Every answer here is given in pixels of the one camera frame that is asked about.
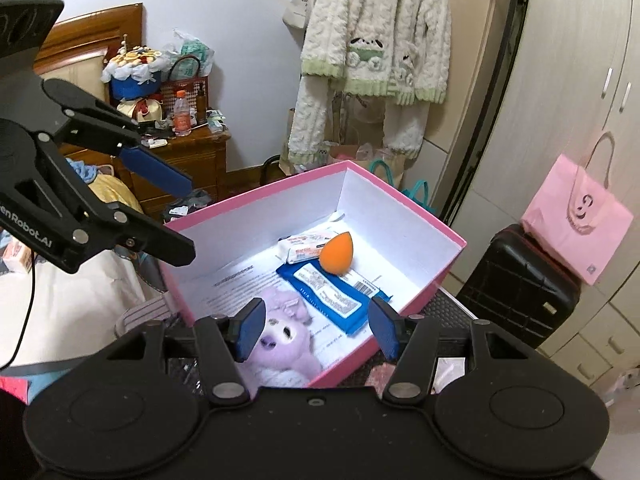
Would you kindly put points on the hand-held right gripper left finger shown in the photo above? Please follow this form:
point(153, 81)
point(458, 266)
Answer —
point(250, 330)

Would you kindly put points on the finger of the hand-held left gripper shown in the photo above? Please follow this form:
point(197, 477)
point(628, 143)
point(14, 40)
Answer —
point(157, 172)
point(150, 240)

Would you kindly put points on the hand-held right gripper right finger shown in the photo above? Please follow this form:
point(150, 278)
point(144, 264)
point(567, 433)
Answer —
point(384, 327)

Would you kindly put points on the purple plush toy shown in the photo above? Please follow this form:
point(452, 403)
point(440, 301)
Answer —
point(285, 345)

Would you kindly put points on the blue wet wipes pack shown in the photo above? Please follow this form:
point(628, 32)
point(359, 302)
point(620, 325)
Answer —
point(320, 292)

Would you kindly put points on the white round plush toy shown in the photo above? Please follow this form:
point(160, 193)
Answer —
point(450, 375)

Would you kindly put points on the orange makeup sponge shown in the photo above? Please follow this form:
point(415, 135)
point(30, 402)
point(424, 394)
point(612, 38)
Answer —
point(337, 255)

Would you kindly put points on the white wet wipes pack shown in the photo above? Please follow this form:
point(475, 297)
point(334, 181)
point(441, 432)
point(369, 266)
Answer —
point(302, 247)

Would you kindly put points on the pink cardboard box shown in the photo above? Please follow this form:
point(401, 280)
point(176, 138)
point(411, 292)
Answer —
point(390, 220)

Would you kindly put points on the wooden nightstand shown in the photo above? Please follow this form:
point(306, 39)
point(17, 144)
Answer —
point(200, 160)

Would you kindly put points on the yellow blanket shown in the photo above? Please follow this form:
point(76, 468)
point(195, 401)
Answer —
point(115, 190)

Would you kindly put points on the small white box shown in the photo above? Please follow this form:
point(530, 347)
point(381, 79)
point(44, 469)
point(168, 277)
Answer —
point(17, 257)

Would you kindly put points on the plastic bottle with orange label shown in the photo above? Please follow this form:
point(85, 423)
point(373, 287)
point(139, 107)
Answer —
point(182, 117)

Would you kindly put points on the blue knitted cloth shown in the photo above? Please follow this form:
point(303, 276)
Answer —
point(82, 170)

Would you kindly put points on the black honeycomb mat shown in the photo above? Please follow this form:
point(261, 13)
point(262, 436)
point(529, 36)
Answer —
point(445, 305)

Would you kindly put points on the striped cloth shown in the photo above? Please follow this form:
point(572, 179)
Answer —
point(145, 315)

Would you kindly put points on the brown glass bottle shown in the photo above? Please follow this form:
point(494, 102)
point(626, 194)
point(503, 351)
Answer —
point(201, 105)

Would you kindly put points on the checked basket bag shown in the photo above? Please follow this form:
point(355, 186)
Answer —
point(190, 85)

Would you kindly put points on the blue and white bouquet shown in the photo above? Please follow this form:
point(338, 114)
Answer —
point(135, 80)

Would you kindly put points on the green and white packs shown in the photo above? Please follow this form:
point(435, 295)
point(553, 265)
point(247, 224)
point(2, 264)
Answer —
point(192, 50)

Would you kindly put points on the black suitcase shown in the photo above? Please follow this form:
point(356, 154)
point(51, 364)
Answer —
point(515, 285)

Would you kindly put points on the wooden bed headboard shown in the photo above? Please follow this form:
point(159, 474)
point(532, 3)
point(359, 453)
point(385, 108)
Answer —
point(90, 25)

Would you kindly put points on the brown paper bag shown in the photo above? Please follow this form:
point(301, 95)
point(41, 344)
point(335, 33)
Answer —
point(395, 165)

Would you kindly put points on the pink tote bag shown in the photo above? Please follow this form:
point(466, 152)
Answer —
point(575, 220)

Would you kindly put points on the white plastic bag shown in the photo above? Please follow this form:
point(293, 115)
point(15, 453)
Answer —
point(625, 385)

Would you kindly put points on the white fluffy robe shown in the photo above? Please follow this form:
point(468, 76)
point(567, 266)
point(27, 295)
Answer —
point(370, 15)

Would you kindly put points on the beige wooden panel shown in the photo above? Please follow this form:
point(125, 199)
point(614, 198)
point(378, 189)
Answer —
point(480, 60)

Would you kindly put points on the beige wardrobe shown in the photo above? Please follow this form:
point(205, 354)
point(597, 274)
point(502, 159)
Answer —
point(575, 60)

